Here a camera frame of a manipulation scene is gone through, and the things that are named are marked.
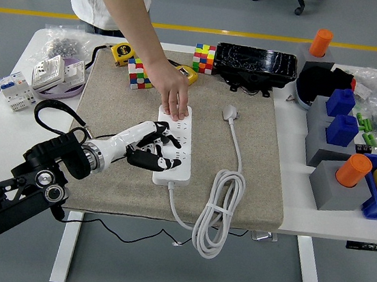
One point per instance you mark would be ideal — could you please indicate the black device with cracked screen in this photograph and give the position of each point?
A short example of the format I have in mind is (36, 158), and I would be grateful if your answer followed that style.
(253, 63)

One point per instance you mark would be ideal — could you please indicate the black cloth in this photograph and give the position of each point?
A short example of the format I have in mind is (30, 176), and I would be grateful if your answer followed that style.
(316, 79)

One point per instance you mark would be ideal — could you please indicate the small black component strip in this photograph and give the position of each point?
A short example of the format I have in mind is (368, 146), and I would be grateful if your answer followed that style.
(363, 148)

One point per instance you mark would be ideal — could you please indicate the green plastic cylinder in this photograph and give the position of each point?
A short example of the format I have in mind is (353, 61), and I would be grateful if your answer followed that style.
(359, 118)
(368, 137)
(367, 125)
(374, 142)

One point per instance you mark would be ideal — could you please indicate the pale blue bowl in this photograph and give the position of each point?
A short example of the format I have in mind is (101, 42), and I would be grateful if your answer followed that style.
(302, 98)

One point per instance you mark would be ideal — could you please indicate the white wall socket box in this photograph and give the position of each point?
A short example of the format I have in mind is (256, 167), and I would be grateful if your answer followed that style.
(47, 73)

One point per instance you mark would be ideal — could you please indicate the white circuit breaker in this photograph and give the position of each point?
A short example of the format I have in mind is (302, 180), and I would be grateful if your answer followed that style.
(12, 88)

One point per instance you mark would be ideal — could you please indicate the small metal clip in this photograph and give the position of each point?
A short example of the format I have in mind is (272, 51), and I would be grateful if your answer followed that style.
(290, 98)

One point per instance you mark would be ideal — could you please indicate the clear bag of metal nuts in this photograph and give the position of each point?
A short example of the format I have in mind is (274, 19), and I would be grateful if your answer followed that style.
(62, 46)

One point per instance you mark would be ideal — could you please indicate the person's left forearm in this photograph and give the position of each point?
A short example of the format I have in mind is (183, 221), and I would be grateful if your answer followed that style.
(132, 10)

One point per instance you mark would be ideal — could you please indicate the many-celled puzzle cube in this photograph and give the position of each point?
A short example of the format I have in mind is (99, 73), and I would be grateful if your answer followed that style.
(203, 58)

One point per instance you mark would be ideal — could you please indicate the orange cylinder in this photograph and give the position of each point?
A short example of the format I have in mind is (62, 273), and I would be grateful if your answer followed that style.
(353, 170)
(321, 42)

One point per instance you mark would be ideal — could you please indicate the person's left hand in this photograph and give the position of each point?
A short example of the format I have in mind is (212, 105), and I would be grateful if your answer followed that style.
(174, 87)

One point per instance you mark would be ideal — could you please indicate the yellow tape measure round label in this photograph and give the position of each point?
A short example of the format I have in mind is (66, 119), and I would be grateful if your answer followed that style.
(123, 52)

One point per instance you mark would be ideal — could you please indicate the purple tape reel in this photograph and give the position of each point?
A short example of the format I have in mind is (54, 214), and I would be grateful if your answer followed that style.
(74, 72)

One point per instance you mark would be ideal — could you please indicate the grey-brown mat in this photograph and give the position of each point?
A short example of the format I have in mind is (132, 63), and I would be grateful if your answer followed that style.
(134, 193)

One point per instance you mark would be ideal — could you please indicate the three-by-three puzzle cube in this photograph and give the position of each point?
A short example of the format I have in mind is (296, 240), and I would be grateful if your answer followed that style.
(136, 72)

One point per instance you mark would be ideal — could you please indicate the white power strip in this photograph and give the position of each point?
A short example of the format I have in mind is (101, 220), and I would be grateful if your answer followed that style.
(180, 178)

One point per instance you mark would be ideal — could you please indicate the white table leg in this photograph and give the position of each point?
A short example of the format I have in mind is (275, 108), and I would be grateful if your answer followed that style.
(67, 246)
(310, 273)

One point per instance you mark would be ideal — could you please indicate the blue square peg block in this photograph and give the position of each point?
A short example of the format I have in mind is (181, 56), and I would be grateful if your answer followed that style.
(342, 130)
(341, 103)

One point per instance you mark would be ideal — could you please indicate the dark circuit board strip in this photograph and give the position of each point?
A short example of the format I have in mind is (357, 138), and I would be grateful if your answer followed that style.
(368, 246)

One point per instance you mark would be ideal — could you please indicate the metal bracket under table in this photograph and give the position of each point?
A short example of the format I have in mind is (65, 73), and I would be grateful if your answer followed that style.
(264, 237)

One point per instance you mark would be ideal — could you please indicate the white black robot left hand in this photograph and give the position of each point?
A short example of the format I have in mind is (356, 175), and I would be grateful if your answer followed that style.
(123, 140)

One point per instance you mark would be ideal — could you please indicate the yellow tape measure black window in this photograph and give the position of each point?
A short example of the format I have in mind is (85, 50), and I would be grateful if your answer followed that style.
(188, 74)

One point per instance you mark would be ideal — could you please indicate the black power adapter plug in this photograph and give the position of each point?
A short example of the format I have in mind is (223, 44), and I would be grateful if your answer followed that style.
(152, 137)

